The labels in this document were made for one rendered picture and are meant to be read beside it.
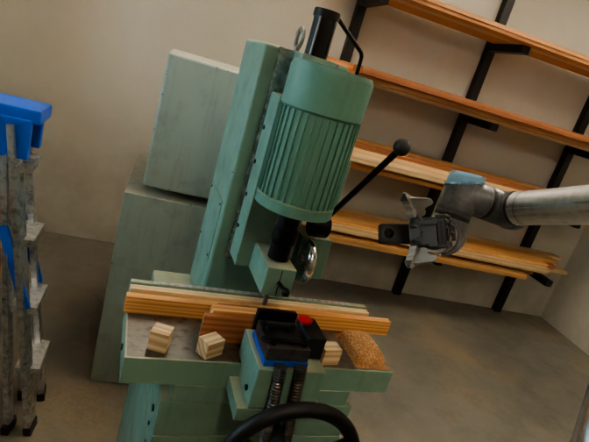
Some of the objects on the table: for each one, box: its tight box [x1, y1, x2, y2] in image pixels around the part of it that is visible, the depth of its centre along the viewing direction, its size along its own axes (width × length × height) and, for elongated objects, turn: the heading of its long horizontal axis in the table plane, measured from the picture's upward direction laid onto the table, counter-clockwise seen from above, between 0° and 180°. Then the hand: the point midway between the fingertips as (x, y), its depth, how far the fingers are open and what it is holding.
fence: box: [129, 279, 366, 310], centre depth 119 cm, size 60×2×6 cm, turn 67°
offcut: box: [195, 332, 225, 360], centre depth 99 cm, size 4×3×4 cm
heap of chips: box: [334, 330, 390, 370], centre depth 117 cm, size 9×14×4 cm, turn 157°
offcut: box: [319, 341, 343, 365], centre depth 109 cm, size 4×3×4 cm
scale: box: [154, 281, 350, 305], centre depth 118 cm, size 50×1×1 cm, turn 67°
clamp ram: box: [252, 308, 297, 330], centre depth 103 cm, size 9×8×9 cm
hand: (401, 230), depth 99 cm, fingers open, 14 cm apart
